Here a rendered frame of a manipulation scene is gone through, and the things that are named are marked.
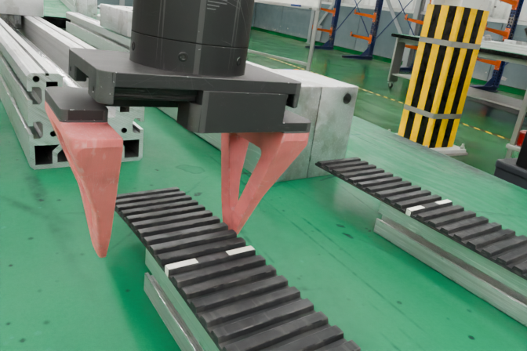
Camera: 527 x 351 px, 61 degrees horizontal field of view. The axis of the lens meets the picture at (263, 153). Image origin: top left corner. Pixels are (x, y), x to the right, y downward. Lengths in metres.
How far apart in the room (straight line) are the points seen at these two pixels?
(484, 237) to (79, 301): 0.25
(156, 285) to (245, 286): 0.06
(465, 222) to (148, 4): 0.25
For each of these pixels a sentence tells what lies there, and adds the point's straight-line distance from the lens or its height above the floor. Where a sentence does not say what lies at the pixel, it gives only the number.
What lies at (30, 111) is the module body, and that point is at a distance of 0.42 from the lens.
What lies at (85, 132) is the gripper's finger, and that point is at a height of 0.88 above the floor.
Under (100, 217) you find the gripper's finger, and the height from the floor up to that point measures 0.84.
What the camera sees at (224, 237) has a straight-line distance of 0.26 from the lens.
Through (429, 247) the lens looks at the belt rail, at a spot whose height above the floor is 0.79.
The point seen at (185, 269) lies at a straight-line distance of 0.23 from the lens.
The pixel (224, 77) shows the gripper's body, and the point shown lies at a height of 0.91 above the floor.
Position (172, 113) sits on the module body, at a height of 0.79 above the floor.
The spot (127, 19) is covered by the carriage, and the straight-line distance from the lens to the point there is 0.77.
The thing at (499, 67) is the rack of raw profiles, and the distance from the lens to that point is 8.87.
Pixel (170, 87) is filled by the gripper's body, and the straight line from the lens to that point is 0.20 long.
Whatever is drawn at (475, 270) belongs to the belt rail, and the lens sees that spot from 0.34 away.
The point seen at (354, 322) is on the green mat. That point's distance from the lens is 0.27.
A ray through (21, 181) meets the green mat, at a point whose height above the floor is 0.78.
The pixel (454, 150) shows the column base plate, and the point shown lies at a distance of 3.85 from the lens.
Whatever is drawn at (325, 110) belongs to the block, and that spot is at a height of 0.85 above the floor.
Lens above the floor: 0.94
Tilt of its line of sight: 18 degrees down
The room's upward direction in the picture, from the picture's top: 8 degrees clockwise
